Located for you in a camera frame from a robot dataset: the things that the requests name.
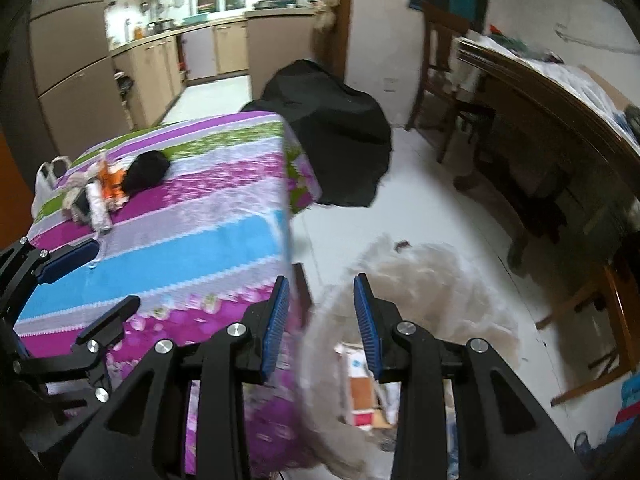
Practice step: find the blue red foam rolls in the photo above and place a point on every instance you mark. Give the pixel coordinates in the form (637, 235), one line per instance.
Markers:
(627, 410)

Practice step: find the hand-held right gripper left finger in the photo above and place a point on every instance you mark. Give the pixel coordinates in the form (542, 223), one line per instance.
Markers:
(275, 330)

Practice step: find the large wooden table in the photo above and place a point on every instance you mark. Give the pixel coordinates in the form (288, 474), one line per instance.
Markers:
(550, 150)

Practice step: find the wooden stool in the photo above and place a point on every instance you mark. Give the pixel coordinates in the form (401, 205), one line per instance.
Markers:
(615, 310)

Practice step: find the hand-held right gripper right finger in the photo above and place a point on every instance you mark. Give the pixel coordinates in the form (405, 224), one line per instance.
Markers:
(367, 330)

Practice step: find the black cover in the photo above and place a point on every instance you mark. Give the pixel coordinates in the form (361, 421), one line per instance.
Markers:
(330, 125)

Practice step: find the green basin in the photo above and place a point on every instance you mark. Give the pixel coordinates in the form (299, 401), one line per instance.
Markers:
(196, 19)

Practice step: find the wooden chair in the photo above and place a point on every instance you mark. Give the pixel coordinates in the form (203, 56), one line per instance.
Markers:
(445, 60)

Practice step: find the grey refrigerator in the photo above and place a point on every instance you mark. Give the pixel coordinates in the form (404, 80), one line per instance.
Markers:
(65, 70)

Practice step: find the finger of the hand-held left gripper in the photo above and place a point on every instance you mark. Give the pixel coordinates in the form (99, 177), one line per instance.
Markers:
(107, 322)
(70, 260)

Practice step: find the translucent plastic bin bag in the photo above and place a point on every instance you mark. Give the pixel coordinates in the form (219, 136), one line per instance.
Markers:
(450, 300)

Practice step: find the beige kitchen base cabinets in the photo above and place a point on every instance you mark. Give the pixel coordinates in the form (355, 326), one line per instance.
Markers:
(230, 45)

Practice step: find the floral striped tablecloth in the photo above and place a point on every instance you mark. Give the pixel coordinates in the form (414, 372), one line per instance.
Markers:
(200, 200)

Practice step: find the white sheet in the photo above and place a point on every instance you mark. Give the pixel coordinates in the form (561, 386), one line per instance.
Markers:
(565, 80)

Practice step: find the blue slipper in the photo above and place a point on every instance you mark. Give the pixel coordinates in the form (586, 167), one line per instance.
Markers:
(589, 446)

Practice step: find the wooden cabinet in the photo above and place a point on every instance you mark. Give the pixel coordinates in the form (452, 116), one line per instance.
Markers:
(10, 185)

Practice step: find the white plastic carrier bag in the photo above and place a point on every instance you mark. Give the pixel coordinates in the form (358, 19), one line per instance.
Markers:
(45, 185)

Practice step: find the black cloth ball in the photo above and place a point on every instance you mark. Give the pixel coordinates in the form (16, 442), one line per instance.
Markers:
(145, 172)

